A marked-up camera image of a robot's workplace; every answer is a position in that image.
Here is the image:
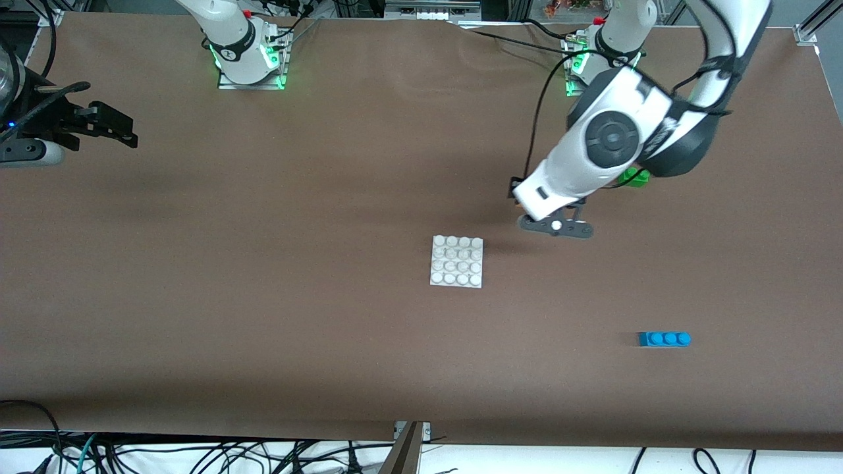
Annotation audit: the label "white studded base plate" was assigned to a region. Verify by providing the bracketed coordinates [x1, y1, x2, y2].
[429, 235, 485, 289]

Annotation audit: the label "black looping floor cable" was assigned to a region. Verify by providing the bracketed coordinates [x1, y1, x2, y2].
[0, 400, 63, 474]

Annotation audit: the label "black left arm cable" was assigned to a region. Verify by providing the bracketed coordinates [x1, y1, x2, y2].
[526, 0, 742, 182]

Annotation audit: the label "tangled black floor cables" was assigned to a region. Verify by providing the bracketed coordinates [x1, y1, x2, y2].
[99, 436, 396, 474]

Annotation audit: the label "brown table cover sheet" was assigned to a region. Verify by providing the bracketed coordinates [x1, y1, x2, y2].
[0, 10, 843, 452]

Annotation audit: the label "blue three-stud block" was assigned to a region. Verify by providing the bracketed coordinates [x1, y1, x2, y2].
[638, 331, 692, 348]

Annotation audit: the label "silver background equipment box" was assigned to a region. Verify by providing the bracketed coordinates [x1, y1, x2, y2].
[385, 0, 481, 20]

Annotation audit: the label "teal floor cable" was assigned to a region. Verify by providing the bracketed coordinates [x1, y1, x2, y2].
[74, 433, 99, 474]

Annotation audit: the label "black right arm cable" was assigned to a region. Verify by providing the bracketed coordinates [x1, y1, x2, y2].
[0, 0, 91, 142]

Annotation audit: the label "dark metal beam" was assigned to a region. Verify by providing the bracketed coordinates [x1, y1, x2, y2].
[377, 421, 422, 474]

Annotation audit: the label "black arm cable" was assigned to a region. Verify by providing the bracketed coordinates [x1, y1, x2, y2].
[526, 0, 742, 182]
[0, 0, 91, 142]

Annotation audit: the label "thin black base cable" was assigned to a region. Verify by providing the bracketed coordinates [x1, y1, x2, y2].
[471, 30, 584, 57]

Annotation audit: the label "thick black base cable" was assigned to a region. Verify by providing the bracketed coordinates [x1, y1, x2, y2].
[526, 18, 570, 41]

